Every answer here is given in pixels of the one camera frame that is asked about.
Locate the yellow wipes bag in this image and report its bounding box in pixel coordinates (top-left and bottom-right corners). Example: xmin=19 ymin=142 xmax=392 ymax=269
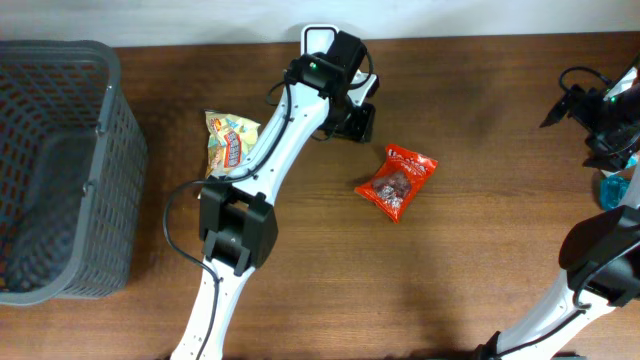
xmin=205 ymin=110 xmax=260 ymax=178

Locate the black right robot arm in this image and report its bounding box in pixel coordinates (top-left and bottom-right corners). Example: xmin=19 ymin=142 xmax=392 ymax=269
xmin=473 ymin=59 xmax=639 ymax=360

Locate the blue mouthwash bottle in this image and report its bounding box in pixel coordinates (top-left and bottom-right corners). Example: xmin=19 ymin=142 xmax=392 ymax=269
xmin=598 ymin=153 xmax=639 ymax=211

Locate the grey plastic basket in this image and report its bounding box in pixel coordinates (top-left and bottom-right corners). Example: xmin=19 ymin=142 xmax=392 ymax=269
xmin=1 ymin=40 xmax=148 ymax=307

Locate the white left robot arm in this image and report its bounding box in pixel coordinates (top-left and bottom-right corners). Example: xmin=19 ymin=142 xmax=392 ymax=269
xmin=171 ymin=53 xmax=379 ymax=360

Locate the red candy bag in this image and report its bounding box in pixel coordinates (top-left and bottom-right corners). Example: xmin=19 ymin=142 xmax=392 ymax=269
xmin=354 ymin=144 xmax=438 ymax=223

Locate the white barcode scanner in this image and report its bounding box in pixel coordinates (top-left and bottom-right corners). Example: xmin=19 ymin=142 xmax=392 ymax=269
xmin=300 ymin=24 xmax=340 ymax=55

